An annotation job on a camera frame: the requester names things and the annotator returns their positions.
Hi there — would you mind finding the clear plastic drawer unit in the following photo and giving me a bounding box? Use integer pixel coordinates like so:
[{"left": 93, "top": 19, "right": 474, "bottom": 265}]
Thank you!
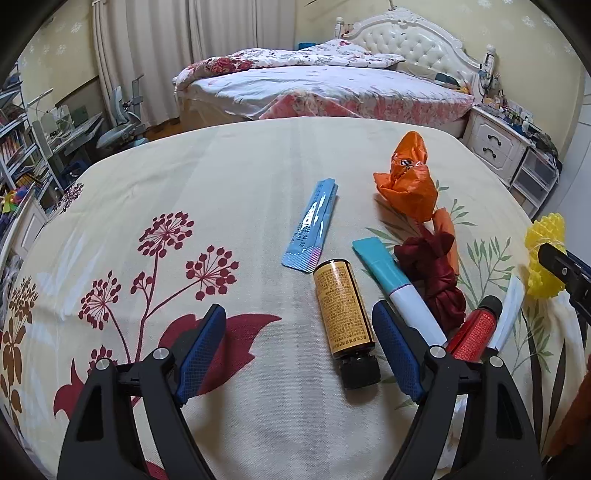
[{"left": 512, "top": 148, "right": 561, "bottom": 217}]

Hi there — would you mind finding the red tube with black cap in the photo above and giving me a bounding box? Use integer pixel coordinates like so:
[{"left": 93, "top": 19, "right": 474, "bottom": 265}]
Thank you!
[{"left": 447, "top": 295, "right": 504, "bottom": 363}]

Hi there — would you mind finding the orange fuzzy cloth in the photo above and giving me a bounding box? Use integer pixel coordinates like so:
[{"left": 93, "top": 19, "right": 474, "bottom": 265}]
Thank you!
[{"left": 547, "top": 383, "right": 591, "bottom": 457}]

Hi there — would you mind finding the brown bottle with yellow label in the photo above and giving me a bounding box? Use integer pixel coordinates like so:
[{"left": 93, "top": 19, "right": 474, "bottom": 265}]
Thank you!
[{"left": 313, "top": 258, "right": 382, "bottom": 389}]

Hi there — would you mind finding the white curtain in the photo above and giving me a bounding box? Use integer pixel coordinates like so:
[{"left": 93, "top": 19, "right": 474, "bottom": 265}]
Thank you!
[{"left": 92, "top": 0, "right": 296, "bottom": 125}]

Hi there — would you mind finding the orange wrapper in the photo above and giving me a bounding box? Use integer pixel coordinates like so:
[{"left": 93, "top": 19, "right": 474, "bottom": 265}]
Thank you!
[{"left": 433, "top": 209, "right": 459, "bottom": 273}]

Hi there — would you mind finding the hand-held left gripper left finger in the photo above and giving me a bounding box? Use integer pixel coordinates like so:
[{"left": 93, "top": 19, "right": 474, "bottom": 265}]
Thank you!
[{"left": 58, "top": 303, "right": 227, "bottom": 480}]

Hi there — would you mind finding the cream floral sheet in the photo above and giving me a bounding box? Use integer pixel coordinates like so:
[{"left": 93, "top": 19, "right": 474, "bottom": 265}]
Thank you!
[{"left": 0, "top": 116, "right": 591, "bottom": 480}]

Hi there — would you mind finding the grey desk chair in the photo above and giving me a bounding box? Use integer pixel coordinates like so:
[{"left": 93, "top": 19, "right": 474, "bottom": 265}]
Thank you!
[{"left": 97, "top": 78, "right": 151, "bottom": 148}]

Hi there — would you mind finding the orange plastic bag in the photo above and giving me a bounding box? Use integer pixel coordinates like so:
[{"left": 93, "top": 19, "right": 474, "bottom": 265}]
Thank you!
[{"left": 373, "top": 131, "right": 438, "bottom": 221}]

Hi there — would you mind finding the blue sachet packet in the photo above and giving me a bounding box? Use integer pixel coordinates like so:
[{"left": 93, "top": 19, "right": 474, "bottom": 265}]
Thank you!
[{"left": 281, "top": 176, "right": 340, "bottom": 274}]

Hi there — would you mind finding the white nightstand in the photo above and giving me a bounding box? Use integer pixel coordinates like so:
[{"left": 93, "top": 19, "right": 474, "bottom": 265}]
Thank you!
[{"left": 463, "top": 105, "right": 532, "bottom": 185}]

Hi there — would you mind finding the red floral quilt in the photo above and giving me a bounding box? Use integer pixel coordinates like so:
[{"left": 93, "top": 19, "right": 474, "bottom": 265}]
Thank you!
[{"left": 173, "top": 39, "right": 407, "bottom": 90}]

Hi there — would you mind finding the bed with white sheet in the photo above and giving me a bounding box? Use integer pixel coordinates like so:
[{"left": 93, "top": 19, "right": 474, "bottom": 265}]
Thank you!
[{"left": 175, "top": 65, "right": 476, "bottom": 138}]

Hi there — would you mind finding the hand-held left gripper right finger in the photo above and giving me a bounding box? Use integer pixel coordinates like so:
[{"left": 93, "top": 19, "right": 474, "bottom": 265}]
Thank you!
[{"left": 372, "top": 299, "right": 546, "bottom": 480}]

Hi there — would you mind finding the study desk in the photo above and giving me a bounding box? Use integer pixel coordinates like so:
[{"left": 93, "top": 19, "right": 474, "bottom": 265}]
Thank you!
[{"left": 28, "top": 106, "right": 105, "bottom": 185}]

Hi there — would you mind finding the teal and white tube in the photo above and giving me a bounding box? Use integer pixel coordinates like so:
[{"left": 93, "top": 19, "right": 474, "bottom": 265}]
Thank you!
[{"left": 352, "top": 237, "right": 448, "bottom": 347}]

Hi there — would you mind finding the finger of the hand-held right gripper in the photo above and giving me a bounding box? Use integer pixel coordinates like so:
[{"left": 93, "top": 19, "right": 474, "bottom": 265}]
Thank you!
[{"left": 538, "top": 243, "right": 591, "bottom": 319}]

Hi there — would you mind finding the yellow spiky ball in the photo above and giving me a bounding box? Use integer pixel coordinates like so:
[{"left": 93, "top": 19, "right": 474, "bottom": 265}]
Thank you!
[{"left": 525, "top": 213, "right": 566, "bottom": 298}]

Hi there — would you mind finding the clutter of small bottles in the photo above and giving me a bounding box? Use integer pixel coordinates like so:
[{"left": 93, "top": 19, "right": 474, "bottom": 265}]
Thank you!
[{"left": 478, "top": 78, "right": 555, "bottom": 139}]

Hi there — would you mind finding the dark red knotted cloth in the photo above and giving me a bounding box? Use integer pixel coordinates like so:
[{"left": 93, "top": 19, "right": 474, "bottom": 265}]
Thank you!
[{"left": 394, "top": 232, "right": 467, "bottom": 334}]

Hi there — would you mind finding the white tufted headboard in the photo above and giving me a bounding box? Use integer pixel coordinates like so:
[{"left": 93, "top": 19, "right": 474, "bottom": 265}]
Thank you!
[{"left": 335, "top": 8, "right": 497, "bottom": 93}]

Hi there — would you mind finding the bookshelf with books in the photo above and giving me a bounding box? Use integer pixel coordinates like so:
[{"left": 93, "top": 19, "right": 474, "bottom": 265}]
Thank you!
[{"left": 0, "top": 65, "right": 51, "bottom": 213}]

